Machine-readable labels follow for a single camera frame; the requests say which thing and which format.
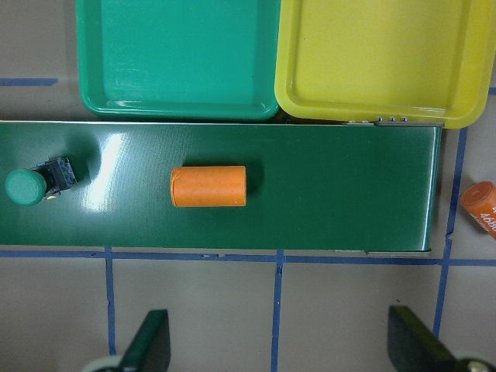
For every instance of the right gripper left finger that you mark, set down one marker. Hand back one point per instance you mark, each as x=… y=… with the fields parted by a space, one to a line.
x=150 y=348

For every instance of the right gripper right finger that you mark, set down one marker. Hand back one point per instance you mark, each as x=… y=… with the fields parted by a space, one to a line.
x=413 y=347

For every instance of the orange cylinder printed 4680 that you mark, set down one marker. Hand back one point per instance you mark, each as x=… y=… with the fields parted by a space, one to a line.
x=479 y=202

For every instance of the plain orange cylinder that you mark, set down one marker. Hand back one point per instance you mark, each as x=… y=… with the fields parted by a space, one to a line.
x=211 y=186

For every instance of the green push button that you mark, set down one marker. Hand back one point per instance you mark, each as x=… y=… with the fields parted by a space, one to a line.
x=46 y=181

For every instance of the green conveyor belt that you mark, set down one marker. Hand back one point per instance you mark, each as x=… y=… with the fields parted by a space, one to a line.
x=367 y=188

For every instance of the yellow plastic tray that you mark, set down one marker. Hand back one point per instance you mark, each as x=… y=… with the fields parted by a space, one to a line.
x=354 y=61

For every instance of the green plastic tray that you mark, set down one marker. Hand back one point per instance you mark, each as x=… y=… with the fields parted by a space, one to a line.
x=178 y=59

